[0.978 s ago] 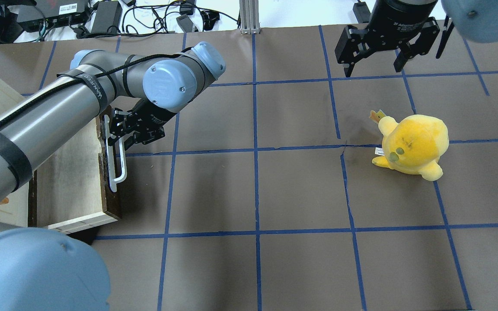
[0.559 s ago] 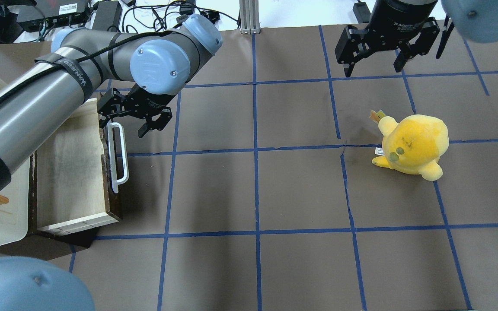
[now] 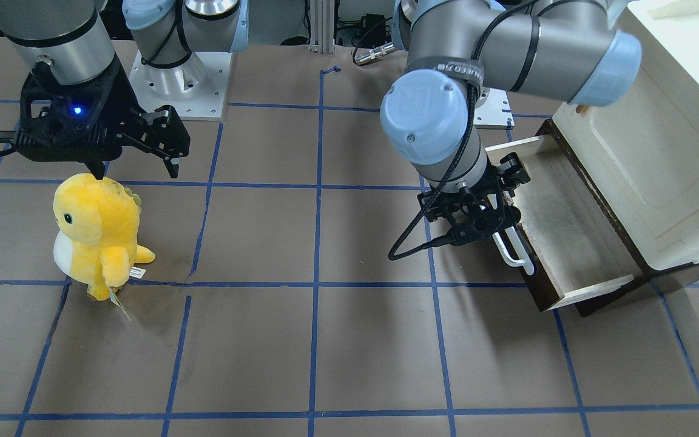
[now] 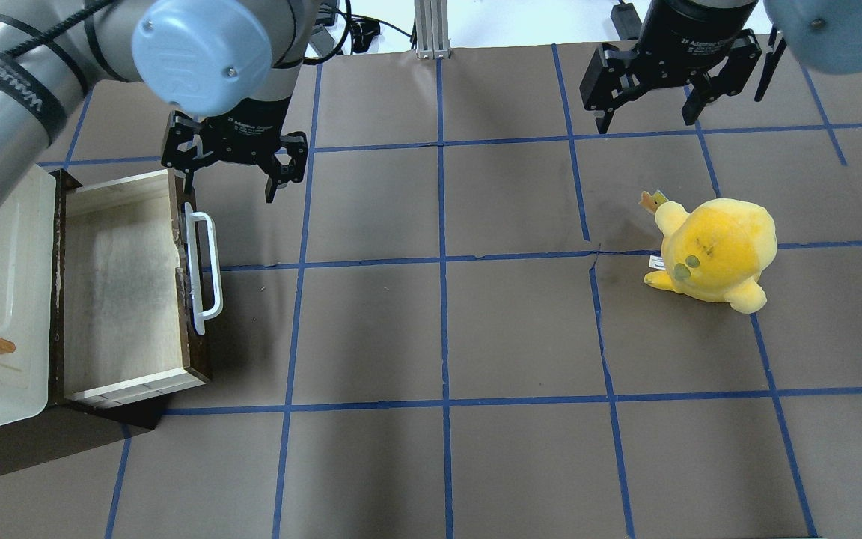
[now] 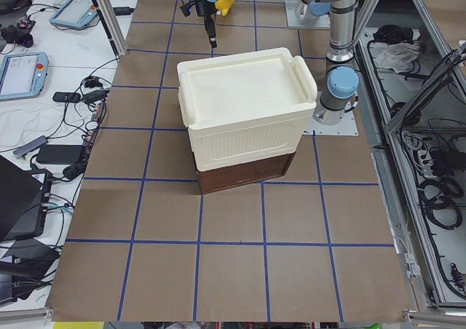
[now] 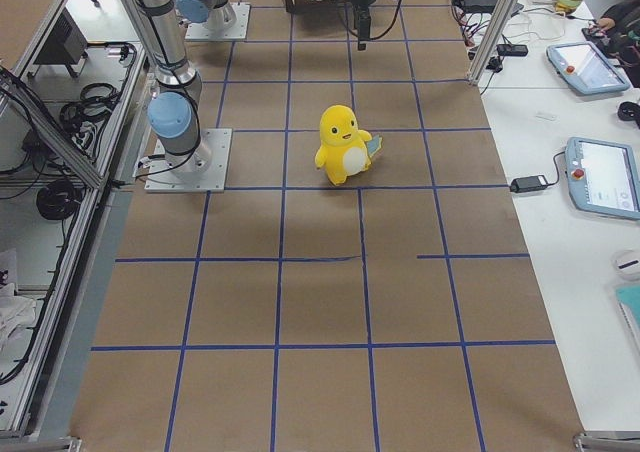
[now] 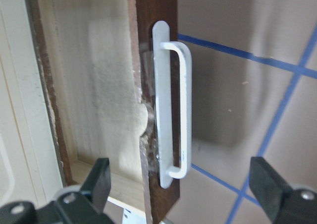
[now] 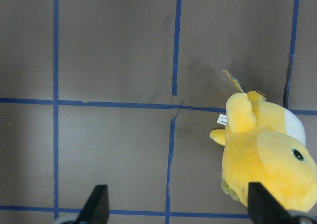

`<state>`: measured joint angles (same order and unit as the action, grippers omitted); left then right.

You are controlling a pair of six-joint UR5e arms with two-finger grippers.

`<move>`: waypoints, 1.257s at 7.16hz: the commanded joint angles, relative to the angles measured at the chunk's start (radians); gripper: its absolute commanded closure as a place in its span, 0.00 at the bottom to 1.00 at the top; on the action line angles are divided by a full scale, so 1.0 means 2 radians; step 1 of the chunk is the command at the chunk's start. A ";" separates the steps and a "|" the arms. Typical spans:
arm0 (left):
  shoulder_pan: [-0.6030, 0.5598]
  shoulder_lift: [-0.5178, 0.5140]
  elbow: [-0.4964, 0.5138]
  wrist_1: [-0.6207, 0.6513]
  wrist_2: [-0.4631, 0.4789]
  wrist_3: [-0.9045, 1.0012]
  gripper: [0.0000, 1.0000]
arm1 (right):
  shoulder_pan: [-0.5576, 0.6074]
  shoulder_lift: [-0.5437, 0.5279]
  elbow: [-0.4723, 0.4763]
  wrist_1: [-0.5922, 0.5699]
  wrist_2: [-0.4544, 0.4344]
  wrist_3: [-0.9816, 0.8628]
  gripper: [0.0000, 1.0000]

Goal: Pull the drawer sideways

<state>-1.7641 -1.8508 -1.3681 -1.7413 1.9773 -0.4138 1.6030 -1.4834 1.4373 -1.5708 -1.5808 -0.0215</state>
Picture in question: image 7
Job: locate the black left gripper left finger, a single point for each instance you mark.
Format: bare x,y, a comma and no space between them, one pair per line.
97,185

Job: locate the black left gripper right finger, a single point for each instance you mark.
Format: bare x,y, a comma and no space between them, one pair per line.
268,187

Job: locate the dark brown wooden drawer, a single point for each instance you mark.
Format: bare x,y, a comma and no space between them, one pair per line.
97,71

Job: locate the white drawer handle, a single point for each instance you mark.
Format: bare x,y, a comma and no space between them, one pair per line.
162,47

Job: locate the cream plastic storage box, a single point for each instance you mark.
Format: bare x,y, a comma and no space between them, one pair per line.
28,163

